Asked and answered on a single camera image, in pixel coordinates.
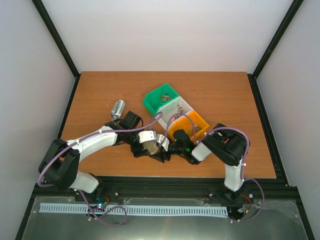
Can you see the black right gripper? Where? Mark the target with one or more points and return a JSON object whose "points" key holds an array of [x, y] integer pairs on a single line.
{"points": [[172, 149]]}

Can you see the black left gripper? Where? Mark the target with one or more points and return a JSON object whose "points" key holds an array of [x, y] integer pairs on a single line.
{"points": [[139, 151]]}

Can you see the gold metal jar lid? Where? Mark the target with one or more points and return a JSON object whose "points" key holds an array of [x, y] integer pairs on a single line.
{"points": [[152, 147]]}

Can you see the silver metal scoop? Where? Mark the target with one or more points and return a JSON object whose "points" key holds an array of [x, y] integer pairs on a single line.
{"points": [[117, 109]]}

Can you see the orange plastic bin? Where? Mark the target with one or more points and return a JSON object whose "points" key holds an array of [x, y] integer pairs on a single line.
{"points": [[183, 123]]}

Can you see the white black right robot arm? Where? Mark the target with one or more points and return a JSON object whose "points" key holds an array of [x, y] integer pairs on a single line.
{"points": [[230, 145]]}

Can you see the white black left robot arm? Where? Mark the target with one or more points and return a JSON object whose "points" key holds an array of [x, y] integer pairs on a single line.
{"points": [[60, 165]]}

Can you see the white translucent plastic bin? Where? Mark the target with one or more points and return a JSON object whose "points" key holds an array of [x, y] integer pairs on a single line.
{"points": [[172, 107]]}

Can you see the green plastic bin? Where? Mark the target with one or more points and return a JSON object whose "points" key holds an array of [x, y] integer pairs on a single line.
{"points": [[158, 97]]}

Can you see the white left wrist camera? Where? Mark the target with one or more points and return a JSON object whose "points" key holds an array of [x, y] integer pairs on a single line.
{"points": [[147, 136]]}

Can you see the light blue slotted cable duct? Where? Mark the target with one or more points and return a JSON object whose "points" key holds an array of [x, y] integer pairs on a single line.
{"points": [[140, 210]]}

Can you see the black aluminium frame rail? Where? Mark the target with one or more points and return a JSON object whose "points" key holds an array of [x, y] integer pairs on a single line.
{"points": [[267, 209]]}

